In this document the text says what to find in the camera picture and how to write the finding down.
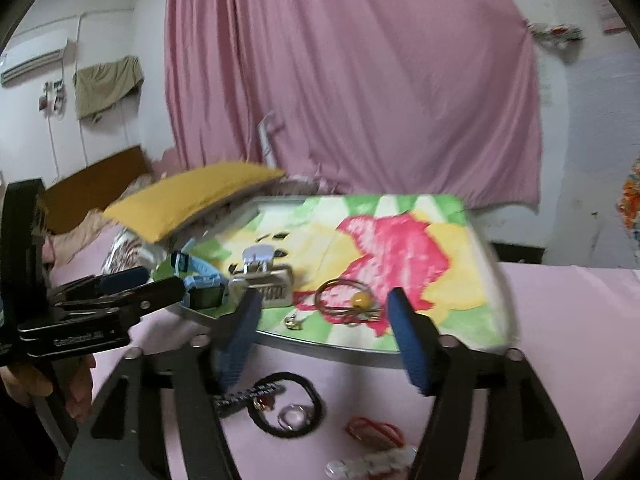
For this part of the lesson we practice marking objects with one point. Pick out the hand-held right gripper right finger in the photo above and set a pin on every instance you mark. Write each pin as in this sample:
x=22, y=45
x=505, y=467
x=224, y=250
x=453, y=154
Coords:
x=411, y=345

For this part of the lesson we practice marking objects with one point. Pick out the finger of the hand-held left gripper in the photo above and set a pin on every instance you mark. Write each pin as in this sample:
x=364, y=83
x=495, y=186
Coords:
x=160, y=292
x=125, y=279

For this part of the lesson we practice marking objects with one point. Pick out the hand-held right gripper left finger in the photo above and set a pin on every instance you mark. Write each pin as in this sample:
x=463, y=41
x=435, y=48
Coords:
x=245, y=330

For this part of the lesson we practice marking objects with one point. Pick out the beige watch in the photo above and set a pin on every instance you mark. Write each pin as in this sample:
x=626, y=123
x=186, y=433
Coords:
x=265, y=285

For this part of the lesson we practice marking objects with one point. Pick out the blue watch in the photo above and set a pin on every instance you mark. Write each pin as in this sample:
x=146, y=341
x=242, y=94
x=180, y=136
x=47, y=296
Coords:
x=205, y=271

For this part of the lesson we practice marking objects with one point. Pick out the black beaded hair clip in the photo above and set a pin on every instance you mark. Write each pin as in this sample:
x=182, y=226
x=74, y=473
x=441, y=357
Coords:
x=240, y=396

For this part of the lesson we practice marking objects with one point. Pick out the clear hair clip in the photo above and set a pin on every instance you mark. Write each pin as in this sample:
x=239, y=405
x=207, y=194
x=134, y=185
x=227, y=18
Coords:
x=380, y=460

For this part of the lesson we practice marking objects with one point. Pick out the person's left hand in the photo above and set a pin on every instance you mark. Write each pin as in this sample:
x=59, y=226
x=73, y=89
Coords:
x=79, y=385

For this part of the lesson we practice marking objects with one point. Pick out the floral pillow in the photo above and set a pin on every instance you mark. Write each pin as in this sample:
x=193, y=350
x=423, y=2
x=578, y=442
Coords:
x=125, y=256

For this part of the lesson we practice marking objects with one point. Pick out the beige blanket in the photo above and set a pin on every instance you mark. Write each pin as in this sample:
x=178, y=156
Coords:
x=75, y=240

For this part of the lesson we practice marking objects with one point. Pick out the wooden headboard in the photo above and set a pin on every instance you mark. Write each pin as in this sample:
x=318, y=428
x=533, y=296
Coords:
x=100, y=175

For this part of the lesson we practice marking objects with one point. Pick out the yellow pillow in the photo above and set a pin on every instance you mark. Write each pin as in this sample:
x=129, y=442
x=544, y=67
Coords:
x=190, y=190

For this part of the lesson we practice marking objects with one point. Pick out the olive hanging cloth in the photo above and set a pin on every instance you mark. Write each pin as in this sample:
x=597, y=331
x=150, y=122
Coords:
x=105, y=85

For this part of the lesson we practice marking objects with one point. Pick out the white air conditioner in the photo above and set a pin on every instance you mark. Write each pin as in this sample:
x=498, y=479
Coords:
x=30, y=60

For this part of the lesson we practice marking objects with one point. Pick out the pink curtain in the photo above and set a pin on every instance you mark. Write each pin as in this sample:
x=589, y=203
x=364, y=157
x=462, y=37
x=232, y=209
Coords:
x=350, y=85

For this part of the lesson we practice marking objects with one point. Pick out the small wall hangings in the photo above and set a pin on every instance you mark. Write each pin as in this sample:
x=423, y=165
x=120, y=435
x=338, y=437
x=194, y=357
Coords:
x=52, y=97

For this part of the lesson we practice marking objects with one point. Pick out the colourful wall poster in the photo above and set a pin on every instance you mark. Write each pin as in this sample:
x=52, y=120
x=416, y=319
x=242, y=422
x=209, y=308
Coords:
x=631, y=205

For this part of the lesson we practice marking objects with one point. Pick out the group of wall certificates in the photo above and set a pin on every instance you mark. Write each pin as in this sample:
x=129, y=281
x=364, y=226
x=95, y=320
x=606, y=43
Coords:
x=612, y=25

